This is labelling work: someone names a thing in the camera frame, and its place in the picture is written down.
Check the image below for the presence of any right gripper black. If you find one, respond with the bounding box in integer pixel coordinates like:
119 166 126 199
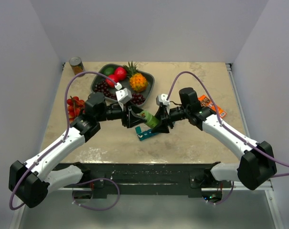
150 105 190 134

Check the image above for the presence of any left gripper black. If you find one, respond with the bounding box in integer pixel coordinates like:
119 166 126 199
97 100 147 128

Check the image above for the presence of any green pill bottle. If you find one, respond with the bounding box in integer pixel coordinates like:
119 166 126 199
140 110 160 129

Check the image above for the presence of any teal five-day pill organizer strip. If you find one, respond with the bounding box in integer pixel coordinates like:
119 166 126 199
135 126 158 141

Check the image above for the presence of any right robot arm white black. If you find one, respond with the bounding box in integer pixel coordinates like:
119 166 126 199
153 87 277 190

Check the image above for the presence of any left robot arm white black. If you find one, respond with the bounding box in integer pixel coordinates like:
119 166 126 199
9 90 145 208

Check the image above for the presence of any grey plastic fruit tray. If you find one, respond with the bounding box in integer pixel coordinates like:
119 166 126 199
91 63 155 107

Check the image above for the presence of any orange toy pineapple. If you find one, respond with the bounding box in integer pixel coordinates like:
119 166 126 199
123 62 148 93

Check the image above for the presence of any red apple front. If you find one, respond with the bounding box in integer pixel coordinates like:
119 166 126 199
106 74 119 88

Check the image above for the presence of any red apple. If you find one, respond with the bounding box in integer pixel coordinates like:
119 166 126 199
114 67 127 81
106 74 119 88

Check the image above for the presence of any dark purple grape bunch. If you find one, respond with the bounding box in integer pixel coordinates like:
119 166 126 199
93 80 116 99

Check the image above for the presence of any red apple rear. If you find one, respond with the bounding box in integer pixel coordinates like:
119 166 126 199
114 67 127 81

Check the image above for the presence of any orange snack box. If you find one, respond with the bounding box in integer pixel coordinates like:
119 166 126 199
198 95 227 118

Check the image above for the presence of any green lime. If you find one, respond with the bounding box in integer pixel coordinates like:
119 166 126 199
103 67 115 77

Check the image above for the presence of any red cherry tomato bunch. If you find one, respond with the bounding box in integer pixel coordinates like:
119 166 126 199
66 96 85 123

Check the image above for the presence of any tin can yellow label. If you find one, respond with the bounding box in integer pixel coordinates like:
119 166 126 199
69 56 85 75

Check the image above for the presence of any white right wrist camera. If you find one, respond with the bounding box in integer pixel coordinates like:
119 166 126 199
156 94 170 113

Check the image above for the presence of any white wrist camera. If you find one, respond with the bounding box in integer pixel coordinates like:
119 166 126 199
115 83 132 104
156 94 170 113

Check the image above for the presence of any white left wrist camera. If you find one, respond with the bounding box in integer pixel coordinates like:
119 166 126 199
115 83 132 104

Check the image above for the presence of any black table front rail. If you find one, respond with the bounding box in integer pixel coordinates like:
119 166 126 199
62 161 233 200

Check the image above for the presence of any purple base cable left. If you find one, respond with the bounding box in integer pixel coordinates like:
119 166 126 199
67 178 120 212

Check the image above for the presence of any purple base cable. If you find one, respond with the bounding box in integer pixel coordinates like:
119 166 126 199
205 180 235 206
67 178 120 212

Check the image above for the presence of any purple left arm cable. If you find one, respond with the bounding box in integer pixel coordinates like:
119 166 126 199
9 71 118 210

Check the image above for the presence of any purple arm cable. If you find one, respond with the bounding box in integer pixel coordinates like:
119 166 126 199
168 71 289 178
9 71 118 210

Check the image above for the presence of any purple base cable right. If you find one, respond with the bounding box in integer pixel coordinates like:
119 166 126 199
205 180 235 206

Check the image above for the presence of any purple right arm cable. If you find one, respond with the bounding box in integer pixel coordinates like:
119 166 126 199
168 71 289 178

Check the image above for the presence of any aluminium frame rail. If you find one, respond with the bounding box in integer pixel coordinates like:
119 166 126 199
226 63 285 229

